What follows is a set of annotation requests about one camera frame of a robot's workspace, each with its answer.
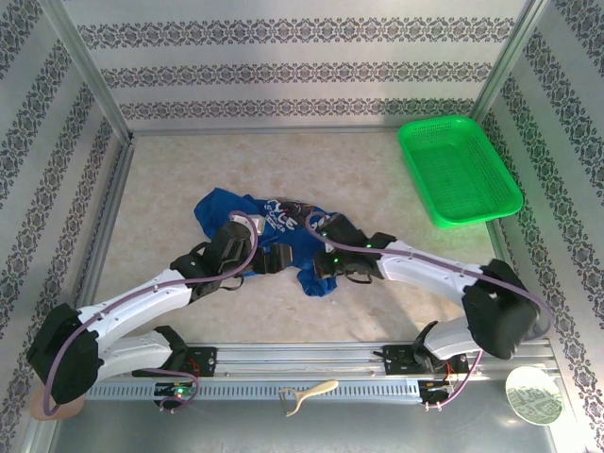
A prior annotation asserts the blue printed t-shirt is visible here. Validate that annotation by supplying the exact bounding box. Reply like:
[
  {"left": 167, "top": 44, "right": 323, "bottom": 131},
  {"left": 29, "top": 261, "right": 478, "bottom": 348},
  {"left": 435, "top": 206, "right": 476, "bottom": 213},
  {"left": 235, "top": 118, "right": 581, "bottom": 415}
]
[{"left": 194, "top": 187, "right": 374, "bottom": 297}]

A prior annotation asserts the green perforated plastic basket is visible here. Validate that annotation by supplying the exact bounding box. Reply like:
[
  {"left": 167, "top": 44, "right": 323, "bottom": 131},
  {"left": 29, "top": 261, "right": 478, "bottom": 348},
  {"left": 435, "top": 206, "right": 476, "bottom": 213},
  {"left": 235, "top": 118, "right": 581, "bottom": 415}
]
[{"left": 397, "top": 114, "right": 525, "bottom": 231}]

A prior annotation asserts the cream plastic peeler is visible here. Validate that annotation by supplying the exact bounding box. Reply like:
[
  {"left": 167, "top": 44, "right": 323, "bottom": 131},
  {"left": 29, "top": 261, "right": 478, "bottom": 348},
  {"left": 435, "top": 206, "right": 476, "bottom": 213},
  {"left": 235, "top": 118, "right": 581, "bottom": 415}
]
[{"left": 277, "top": 379, "right": 340, "bottom": 417}]

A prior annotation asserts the small circuit board green light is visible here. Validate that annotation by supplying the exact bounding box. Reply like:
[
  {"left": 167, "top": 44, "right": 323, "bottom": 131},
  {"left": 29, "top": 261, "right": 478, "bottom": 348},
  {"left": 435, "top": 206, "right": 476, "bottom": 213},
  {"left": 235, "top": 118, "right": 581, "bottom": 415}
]
[
  {"left": 418, "top": 379, "right": 457, "bottom": 395},
  {"left": 154, "top": 382, "right": 195, "bottom": 398}
]

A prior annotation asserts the round pink disc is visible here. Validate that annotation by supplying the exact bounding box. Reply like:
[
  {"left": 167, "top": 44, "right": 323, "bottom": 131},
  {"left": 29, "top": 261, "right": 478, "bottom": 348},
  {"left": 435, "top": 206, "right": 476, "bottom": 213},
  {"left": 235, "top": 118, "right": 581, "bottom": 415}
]
[{"left": 30, "top": 391, "right": 86, "bottom": 420}]

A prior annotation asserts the round green patterned disc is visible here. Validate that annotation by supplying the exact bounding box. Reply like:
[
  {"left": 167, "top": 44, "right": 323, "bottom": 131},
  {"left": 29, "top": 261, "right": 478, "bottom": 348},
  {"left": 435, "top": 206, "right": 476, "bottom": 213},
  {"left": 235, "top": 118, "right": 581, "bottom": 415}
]
[{"left": 505, "top": 366, "right": 565, "bottom": 426}]

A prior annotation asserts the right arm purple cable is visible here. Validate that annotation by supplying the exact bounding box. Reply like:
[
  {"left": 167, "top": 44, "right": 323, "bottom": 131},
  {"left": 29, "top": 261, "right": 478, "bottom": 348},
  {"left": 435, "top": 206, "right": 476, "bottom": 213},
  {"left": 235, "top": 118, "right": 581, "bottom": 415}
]
[{"left": 306, "top": 211, "right": 553, "bottom": 412}]

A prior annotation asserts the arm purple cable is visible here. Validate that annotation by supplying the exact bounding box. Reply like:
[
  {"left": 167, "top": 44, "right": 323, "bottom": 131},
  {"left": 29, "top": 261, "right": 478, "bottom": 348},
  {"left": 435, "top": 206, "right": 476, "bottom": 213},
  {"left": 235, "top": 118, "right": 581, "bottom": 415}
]
[
  {"left": 306, "top": 211, "right": 553, "bottom": 412},
  {"left": 42, "top": 210, "right": 260, "bottom": 417}
]

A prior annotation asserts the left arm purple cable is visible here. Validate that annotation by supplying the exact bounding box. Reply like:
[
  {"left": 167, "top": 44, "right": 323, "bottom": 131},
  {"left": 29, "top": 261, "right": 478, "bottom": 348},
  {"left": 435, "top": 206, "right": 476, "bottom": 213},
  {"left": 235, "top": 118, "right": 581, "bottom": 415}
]
[{"left": 42, "top": 210, "right": 260, "bottom": 417}]

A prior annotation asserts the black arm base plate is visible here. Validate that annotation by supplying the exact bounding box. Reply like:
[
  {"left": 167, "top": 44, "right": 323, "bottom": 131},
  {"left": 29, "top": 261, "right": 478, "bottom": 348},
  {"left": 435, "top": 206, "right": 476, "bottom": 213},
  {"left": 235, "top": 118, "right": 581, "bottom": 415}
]
[
  {"left": 381, "top": 344, "right": 471, "bottom": 378},
  {"left": 131, "top": 346, "right": 218, "bottom": 378}
]

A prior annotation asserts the aluminium mounting rail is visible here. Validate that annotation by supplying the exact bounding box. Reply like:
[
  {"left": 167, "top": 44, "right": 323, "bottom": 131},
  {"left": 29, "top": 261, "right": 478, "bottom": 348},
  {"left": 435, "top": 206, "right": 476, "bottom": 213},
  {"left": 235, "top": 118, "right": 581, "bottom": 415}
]
[{"left": 93, "top": 342, "right": 556, "bottom": 381}]

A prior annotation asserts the grey slotted cable duct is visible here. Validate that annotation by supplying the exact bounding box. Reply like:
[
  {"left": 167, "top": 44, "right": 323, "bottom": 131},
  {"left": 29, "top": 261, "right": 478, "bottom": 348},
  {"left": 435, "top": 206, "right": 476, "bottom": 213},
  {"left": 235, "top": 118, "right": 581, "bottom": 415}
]
[{"left": 87, "top": 378, "right": 422, "bottom": 403}]

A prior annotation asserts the aluminium enclosure frame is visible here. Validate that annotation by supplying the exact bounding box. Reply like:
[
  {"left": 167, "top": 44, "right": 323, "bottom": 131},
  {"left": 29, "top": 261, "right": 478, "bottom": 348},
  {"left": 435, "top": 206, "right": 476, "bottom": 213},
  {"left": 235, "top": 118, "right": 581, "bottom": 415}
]
[{"left": 21, "top": 0, "right": 586, "bottom": 453}]

